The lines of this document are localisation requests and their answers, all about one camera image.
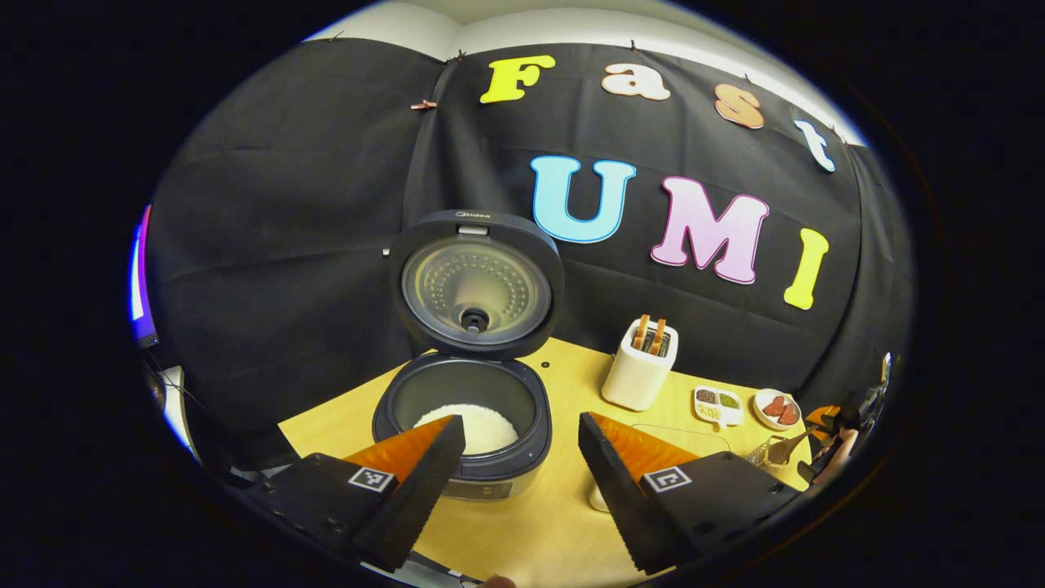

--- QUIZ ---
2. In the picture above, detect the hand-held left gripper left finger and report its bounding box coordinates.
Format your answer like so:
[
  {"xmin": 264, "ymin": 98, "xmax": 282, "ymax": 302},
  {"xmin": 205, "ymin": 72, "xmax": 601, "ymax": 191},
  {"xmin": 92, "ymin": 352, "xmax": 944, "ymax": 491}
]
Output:
[{"xmin": 245, "ymin": 414, "xmax": 466, "ymax": 572}]

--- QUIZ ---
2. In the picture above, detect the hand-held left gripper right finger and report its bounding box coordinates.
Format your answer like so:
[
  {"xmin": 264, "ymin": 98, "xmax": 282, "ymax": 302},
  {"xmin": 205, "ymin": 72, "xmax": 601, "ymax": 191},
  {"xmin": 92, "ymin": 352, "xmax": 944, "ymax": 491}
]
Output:
[{"xmin": 578, "ymin": 411, "xmax": 805, "ymax": 575}]

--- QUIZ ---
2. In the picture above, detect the wooden spoon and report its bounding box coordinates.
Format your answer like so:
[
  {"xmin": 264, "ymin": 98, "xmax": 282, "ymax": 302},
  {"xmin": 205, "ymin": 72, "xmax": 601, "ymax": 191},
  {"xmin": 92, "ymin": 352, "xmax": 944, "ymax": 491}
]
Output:
[{"xmin": 767, "ymin": 429, "xmax": 817, "ymax": 466}]

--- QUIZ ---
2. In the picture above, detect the metal wire chopstick holder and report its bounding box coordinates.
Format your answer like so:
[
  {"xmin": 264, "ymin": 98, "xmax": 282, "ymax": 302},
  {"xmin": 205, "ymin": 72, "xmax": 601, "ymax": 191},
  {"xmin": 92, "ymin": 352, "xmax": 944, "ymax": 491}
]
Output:
[{"xmin": 747, "ymin": 437, "xmax": 789, "ymax": 468}]

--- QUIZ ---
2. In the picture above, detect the white rice heap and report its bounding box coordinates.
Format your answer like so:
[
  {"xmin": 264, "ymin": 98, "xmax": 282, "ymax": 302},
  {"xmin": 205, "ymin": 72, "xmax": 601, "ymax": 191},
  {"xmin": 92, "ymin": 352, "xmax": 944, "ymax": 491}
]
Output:
[{"xmin": 414, "ymin": 403, "xmax": 520, "ymax": 457}]

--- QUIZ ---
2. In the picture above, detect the dark grey rice cooker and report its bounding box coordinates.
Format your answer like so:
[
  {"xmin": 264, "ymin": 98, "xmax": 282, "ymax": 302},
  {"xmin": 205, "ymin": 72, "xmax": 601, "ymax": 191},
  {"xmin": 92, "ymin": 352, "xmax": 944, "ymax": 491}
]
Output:
[{"xmin": 371, "ymin": 209, "xmax": 566, "ymax": 501}]

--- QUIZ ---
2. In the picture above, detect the white round plate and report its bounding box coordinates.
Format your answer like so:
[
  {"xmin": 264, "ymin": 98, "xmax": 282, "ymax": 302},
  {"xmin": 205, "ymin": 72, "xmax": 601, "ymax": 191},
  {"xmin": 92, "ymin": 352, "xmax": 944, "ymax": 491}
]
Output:
[{"xmin": 753, "ymin": 388, "xmax": 803, "ymax": 431}]

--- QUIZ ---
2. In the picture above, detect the white divided bean dish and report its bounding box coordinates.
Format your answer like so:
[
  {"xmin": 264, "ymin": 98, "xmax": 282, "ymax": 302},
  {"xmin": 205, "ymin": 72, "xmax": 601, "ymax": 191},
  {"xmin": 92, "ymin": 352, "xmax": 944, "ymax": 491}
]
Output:
[{"xmin": 693, "ymin": 385, "xmax": 745, "ymax": 429}]

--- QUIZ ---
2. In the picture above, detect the white toaster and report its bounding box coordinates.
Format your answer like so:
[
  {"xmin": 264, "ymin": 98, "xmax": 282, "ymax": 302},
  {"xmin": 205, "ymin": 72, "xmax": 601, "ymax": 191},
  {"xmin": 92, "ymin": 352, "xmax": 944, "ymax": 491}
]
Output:
[{"xmin": 602, "ymin": 318, "xmax": 679, "ymax": 412}]

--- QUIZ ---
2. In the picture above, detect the black backdrop cloth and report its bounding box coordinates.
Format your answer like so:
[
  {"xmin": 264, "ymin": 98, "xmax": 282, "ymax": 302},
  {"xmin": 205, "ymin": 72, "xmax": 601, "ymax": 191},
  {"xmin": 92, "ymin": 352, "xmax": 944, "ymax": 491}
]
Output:
[{"xmin": 145, "ymin": 37, "xmax": 915, "ymax": 458}]

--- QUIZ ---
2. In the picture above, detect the glowing screen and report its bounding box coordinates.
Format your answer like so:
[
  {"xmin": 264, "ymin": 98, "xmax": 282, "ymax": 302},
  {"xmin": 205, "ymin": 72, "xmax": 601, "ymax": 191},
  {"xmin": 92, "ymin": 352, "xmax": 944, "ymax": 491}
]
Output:
[{"xmin": 129, "ymin": 204, "xmax": 160, "ymax": 348}]

